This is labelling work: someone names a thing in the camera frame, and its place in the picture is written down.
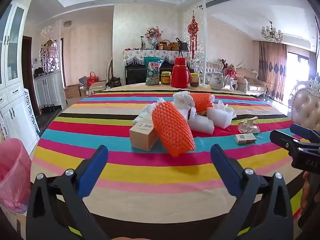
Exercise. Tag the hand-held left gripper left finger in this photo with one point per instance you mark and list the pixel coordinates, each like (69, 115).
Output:
(93, 170)

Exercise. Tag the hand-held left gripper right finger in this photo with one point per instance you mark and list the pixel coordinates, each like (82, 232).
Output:
(225, 170)

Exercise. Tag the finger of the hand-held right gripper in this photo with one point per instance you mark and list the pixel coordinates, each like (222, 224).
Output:
(282, 140)
(300, 130)

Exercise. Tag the white plastic bag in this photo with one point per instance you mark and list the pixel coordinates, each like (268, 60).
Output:
(223, 106)

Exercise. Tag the large orange foam net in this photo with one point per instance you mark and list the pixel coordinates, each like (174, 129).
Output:
(172, 130)

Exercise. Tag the small orange foam net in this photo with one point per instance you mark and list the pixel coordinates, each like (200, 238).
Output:
(201, 102)

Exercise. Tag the waste bin with pink bag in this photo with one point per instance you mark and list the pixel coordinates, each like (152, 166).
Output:
(12, 170)

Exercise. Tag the person's right hand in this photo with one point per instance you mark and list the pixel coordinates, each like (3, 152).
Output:
(305, 192)

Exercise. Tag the crumpled beige paper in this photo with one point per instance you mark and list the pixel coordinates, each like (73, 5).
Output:
(247, 127)

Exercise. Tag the small flat box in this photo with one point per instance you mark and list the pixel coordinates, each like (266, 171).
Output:
(245, 138)

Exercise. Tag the striped colourful tablecloth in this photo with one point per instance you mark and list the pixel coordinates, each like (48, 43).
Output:
(150, 175)

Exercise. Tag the brown cardboard box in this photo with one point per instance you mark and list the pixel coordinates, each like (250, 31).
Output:
(142, 137)

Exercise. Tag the patterned brown curtain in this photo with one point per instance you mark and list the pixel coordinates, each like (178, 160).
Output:
(272, 72)

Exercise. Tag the white labelled box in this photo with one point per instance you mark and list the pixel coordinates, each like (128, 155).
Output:
(141, 118)

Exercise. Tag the cream ornate sofa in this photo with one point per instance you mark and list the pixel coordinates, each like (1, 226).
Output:
(247, 76)

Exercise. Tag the row of dark shoes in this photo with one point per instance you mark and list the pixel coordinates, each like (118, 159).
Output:
(47, 108)

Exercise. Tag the white foam net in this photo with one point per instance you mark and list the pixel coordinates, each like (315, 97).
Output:
(150, 107)
(182, 98)

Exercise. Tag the cream cushioned chair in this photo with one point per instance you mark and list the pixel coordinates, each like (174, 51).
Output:
(98, 86)

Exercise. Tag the white blue patterned panel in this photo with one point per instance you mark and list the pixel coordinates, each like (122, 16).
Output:
(31, 112)

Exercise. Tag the white porcelain teapot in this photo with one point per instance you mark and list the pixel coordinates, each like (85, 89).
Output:
(216, 81)

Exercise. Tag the grey paper bag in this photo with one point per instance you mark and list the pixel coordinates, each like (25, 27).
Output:
(83, 82)

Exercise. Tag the dark bag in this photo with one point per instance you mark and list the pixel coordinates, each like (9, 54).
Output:
(113, 82)

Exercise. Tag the red gift bag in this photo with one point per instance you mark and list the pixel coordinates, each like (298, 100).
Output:
(92, 80)

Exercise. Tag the low white shoe cabinet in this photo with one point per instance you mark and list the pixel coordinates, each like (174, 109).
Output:
(48, 90)

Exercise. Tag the yellow lidded jar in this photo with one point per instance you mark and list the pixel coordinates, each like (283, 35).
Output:
(194, 80)
(165, 78)

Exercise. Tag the cream ornate armchair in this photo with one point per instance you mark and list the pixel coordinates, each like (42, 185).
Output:
(215, 66)

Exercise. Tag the chandelier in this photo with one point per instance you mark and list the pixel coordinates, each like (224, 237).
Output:
(272, 33)

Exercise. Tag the black piano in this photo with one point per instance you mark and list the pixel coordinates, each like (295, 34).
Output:
(135, 75)

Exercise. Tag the red thermos jug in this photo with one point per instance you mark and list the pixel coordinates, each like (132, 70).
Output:
(181, 75)

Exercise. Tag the dark wooden door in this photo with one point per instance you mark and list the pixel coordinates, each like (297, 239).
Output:
(27, 80)

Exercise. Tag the teal snack bag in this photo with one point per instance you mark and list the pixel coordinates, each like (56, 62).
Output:
(153, 72)

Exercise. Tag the white carved lattice partition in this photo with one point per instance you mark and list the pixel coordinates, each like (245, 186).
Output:
(201, 55)

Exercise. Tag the floral lace cloth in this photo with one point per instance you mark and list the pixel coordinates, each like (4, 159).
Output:
(135, 55)

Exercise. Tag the white carved entrance screen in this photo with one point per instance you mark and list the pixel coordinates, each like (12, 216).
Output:
(51, 55)

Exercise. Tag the dark handbag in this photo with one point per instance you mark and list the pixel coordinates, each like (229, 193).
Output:
(183, 45)

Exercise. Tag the tall white glass cabinet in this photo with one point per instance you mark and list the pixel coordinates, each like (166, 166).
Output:
(12, 55)

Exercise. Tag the red knot hanging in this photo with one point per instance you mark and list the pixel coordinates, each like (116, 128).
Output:
(193, 27)

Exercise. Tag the flower vase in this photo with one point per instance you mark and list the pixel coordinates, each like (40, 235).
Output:
(153, 37)

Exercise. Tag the round ceiling lamp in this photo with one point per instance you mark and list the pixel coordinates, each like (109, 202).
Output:
(68, 23)

